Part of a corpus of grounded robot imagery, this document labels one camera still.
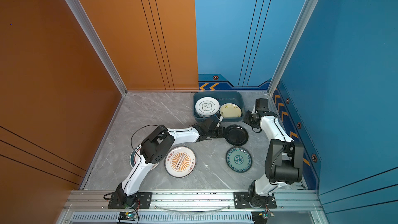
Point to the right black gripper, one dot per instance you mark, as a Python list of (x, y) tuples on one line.
[(246, 118)]

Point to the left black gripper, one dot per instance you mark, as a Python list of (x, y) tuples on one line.
[(222, 132)]

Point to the black plate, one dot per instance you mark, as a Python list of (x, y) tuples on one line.
[(236, 135)]

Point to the cream yellow plate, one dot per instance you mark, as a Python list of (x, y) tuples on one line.
[(230, 110)]

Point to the small white flower-logo plate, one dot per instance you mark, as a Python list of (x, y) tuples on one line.
[(207, 106)]

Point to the green patterned plate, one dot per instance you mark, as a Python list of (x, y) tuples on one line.
[(239, 159)]

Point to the large orange sunburst plate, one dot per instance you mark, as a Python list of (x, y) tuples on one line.
[(180, 162)]

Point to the white plate green red rim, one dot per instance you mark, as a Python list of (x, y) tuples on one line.
[(136, 156)]

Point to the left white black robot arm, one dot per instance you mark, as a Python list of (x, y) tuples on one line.
[(156, 146)]

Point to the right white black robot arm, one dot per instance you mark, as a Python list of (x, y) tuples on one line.
[(284, 160)]

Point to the teal plastic bin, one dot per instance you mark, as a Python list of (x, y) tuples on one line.
[(222, 97)]

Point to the circuit board right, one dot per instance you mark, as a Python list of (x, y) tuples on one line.
[(261, 217)]

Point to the green circuit board left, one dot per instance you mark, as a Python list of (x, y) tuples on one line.
[(128, 218)]

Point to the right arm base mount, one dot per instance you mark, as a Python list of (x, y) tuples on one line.
[(244, 200)]

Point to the aluminium rail frame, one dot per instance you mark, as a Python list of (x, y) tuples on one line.
[(193, 207)]

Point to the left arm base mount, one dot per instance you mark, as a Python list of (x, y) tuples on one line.
[(140, 200)]

